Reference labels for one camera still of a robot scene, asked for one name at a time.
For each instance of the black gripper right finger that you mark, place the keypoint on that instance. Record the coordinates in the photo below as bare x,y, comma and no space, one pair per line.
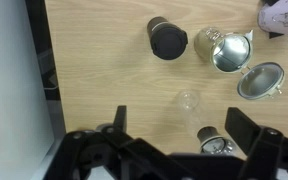
242,130

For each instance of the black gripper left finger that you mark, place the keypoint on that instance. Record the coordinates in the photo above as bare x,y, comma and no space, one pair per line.
120,120

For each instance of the metal can with hinged lid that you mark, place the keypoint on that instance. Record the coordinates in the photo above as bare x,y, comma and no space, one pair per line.
229,53

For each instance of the white canister with black feet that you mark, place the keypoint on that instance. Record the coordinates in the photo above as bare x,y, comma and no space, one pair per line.
284,16

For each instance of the glass carafe with metal stopper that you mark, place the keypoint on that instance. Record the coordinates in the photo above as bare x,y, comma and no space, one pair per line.
210,138

